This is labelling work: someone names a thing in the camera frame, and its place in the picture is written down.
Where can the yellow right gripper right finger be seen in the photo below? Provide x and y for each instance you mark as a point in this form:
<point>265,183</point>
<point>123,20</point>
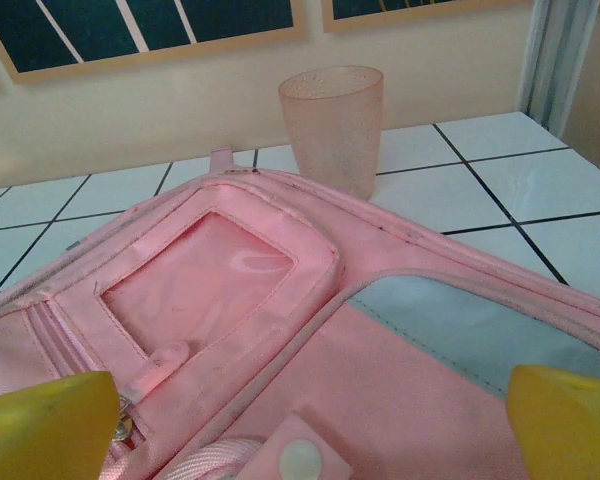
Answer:
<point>570,430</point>

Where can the aluminium corner post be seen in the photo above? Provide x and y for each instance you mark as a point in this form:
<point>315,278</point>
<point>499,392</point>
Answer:
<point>545,60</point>

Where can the dark floral wall panel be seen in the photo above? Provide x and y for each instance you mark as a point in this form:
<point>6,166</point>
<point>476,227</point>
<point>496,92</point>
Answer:
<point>360,7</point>
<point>80,30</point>

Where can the pink translucent plastic cup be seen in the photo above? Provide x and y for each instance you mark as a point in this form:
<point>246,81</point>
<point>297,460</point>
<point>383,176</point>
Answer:
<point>332,125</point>

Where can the pink school backpack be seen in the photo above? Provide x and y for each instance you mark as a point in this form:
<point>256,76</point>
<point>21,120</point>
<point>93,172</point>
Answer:
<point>260,310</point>

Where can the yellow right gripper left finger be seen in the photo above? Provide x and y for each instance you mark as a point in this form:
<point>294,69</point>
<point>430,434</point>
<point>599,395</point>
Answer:
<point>45,430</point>

